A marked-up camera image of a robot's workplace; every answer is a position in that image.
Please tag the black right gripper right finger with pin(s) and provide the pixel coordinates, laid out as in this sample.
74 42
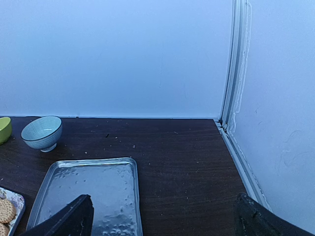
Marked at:
252 219

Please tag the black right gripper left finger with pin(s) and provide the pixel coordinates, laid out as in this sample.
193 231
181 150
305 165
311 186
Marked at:
75 219

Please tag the floral cookie tray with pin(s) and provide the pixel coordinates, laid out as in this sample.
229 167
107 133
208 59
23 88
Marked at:
18 201

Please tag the round patterned biscuit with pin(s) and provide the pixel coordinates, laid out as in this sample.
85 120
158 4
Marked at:
7 211

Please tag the light blue striped bowl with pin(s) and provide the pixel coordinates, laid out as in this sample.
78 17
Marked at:
43 133

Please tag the green bowl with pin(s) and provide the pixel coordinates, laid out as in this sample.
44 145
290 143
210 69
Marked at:
5 129

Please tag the aluminium corner post right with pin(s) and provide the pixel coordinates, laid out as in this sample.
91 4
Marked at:
238 60

